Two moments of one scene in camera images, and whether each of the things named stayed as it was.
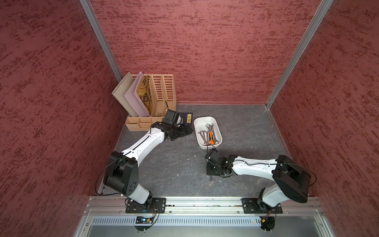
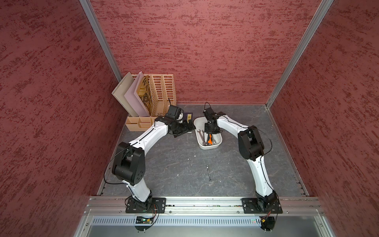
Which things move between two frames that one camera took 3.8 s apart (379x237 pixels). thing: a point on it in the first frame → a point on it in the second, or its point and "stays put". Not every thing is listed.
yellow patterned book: [144, 93] stays put
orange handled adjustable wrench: [211, 134] stays put
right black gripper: [209, 172] → [208, 131]
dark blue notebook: [187, 117] stays put
